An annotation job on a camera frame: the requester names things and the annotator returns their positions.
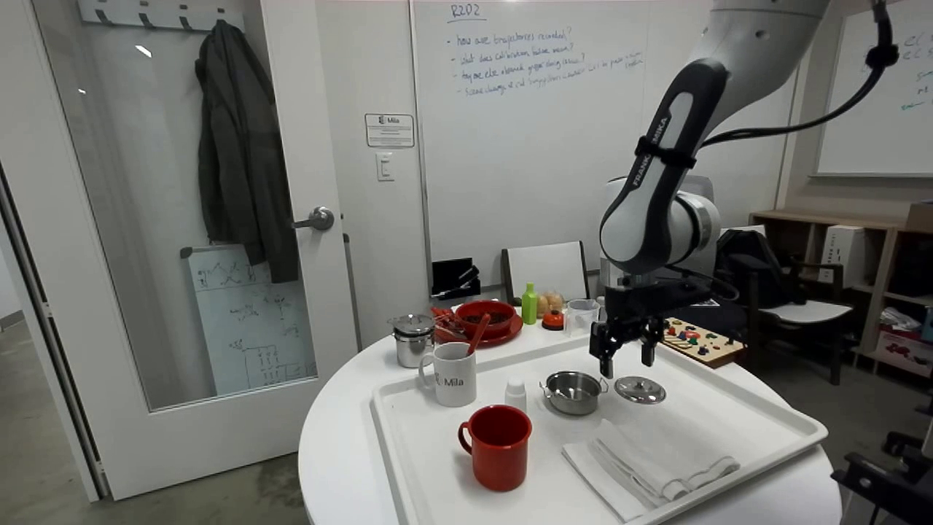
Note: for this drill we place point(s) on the silver pot with lid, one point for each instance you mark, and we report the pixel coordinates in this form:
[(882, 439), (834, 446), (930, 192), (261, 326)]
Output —
[(412, 339)]

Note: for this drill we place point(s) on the light switch plate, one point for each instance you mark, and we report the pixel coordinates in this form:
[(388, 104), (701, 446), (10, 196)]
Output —
[(385, 167)]

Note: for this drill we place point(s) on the red mug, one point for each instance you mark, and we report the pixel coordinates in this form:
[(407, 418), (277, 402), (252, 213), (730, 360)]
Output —
[(503, 448)]

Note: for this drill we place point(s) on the small silver lid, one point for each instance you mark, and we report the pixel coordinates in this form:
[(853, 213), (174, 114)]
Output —
[(640, 390)]

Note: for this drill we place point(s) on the wooden board with coloured pieces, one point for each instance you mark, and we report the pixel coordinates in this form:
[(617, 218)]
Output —
[(703, 343)]

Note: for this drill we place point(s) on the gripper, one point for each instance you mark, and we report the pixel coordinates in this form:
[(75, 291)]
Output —
[(641, 299)]

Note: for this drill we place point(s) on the brown eggs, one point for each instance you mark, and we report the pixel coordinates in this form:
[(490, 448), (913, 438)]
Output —
[(550, 301)]

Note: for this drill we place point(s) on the small whiteboard with drawings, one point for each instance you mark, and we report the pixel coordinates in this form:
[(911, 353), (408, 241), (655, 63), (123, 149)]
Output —
[(248, 321)]

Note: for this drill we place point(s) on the small white bottle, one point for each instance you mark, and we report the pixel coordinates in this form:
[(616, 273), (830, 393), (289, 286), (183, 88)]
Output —
[(515, 394)]

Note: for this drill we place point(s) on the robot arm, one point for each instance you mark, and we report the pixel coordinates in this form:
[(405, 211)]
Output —
[(751, 44)]

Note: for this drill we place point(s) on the red plate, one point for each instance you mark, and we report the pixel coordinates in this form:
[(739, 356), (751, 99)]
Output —
[(503, 337)]

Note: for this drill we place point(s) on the framed whiteboard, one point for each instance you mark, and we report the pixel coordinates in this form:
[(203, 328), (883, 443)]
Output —
[(882, 109)]

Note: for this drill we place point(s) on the red spoon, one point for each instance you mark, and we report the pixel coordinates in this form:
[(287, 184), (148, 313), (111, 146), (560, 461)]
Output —
[(477, 334)]

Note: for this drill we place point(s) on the green bottle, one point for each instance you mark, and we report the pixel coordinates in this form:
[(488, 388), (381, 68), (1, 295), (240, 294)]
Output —
[(529, 305)]

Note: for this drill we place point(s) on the large wall whiteboard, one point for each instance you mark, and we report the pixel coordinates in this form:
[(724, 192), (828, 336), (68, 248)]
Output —
[(539, 146)]

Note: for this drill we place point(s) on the wall sign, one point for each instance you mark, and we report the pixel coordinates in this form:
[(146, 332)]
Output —
[(389, 130)]

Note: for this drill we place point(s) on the dark grey coat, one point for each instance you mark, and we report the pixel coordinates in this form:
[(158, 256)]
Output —
[(244, 153)]

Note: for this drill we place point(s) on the clear measuring cup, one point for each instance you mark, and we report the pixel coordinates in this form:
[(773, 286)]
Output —
[(582, 315)]

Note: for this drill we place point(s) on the folded white cloth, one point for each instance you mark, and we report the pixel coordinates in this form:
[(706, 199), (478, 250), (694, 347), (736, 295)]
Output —
[(649, 467)]

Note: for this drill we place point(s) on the small open silver pot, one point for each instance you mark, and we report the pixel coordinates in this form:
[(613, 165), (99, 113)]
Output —
[(574, 394)]

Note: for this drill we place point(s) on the white glass door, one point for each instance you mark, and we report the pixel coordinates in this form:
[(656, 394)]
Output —
[(175, 219)]

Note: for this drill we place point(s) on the black chair with white seat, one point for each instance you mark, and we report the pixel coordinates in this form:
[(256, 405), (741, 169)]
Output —
[(802, 306)]

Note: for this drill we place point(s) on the coat hook rack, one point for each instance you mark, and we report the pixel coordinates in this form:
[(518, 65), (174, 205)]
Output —
[(160, 13)]

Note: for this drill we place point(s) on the chair with white back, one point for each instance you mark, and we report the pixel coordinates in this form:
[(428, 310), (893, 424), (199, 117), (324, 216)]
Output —
[(547, 270)]

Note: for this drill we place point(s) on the white box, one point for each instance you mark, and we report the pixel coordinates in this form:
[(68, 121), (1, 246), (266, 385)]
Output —
[(844, 251)]

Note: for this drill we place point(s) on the white plastic tray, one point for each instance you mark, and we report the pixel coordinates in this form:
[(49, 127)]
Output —
[(729, 430)]

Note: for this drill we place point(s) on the wooden shelf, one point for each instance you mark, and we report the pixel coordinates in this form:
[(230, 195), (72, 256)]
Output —
[(885, 248)]

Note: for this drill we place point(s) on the red bowl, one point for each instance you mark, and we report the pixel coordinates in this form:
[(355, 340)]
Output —
[(487, 317)]

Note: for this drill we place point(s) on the black holder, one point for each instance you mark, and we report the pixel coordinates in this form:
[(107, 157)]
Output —
[(453, 278)]

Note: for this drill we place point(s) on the orange call bell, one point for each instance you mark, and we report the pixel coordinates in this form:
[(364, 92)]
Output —
[(553, 320)]

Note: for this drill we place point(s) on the white mug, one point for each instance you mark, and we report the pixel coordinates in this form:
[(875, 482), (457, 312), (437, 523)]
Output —
[(455, 379)]

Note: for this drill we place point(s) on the heap of red cutlery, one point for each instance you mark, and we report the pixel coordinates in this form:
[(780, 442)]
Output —
[(443, 324)]

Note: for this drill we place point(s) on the black backpack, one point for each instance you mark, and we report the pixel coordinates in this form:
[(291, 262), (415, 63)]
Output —
[(751, 266)]

